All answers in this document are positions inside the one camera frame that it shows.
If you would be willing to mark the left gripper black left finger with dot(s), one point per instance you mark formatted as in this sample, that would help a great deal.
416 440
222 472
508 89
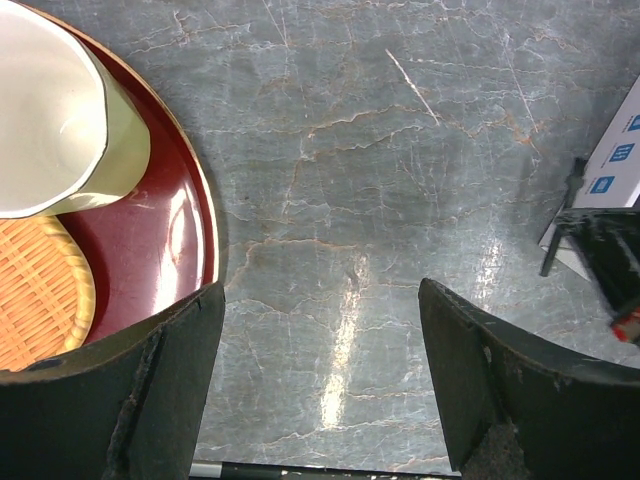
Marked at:
128 406

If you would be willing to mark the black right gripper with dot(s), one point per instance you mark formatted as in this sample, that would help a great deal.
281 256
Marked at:
607 243

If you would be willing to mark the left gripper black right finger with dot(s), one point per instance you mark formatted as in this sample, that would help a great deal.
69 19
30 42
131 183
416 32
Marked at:
513 405

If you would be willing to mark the white cardboard box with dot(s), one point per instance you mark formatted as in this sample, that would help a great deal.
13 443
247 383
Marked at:
611 179

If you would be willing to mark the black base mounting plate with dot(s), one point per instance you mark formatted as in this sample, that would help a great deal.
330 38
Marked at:
233 470

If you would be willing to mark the woven bamboo tray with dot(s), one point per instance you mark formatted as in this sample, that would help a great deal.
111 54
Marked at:
48 295

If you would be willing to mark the red round tray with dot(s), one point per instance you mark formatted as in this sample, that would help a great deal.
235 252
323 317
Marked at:
160 243

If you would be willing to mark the cream ceramic cup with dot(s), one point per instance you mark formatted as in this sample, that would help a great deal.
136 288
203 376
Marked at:
71 138

